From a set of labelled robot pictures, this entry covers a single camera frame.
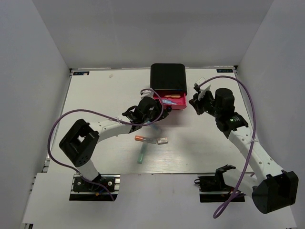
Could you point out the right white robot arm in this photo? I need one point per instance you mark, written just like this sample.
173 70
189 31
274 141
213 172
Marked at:
271 188

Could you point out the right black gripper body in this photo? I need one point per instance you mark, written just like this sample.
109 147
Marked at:
208 104

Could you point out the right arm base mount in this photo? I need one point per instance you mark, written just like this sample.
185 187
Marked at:
212 188

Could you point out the green highlighter pen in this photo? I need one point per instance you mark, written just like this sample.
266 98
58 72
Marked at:
142 153

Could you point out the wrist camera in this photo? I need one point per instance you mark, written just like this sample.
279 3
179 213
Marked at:
201 86
148 92

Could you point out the blue table label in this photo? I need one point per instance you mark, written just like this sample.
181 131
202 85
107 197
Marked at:
81 73
224 70

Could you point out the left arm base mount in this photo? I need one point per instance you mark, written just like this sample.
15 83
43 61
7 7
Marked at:
84 191

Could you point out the orange cap highlighter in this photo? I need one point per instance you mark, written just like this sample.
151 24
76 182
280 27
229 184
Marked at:
145 139

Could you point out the right blue table label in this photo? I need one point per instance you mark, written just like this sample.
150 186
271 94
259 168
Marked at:
224 70

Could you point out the blue transparent correction tape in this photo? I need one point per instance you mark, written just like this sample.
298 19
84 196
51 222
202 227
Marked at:
168 102

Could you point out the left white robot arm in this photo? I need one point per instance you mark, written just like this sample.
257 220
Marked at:
80 141

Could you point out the light blue glue stick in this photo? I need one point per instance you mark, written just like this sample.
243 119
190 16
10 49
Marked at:
156 129

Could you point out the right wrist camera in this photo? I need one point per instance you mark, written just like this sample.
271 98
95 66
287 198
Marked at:
201 86

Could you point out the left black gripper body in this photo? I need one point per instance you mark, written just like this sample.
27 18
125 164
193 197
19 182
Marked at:
156 111

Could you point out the white staples box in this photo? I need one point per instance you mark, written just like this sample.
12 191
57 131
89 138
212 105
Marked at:
162 140

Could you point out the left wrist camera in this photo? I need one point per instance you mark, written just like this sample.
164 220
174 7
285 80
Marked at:
148 92

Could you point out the left blue table label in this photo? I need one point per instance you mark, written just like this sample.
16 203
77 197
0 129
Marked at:
81 73

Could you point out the orange transparent correction tape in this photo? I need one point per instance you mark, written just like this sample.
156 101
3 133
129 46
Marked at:
173 96

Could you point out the black drawer cabinet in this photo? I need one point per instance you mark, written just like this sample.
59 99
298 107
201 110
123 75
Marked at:
168 77

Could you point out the pink drawer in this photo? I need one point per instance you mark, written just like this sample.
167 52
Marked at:
181 103

